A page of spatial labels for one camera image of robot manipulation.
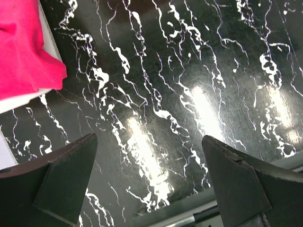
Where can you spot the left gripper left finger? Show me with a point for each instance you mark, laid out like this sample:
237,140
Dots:
48,191

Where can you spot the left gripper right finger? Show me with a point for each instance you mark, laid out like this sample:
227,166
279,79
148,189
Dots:
251,192

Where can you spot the red t-shirt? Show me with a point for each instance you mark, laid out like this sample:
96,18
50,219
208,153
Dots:
25,67

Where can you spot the white plastic basket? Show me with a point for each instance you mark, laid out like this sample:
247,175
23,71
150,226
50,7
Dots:
51,48

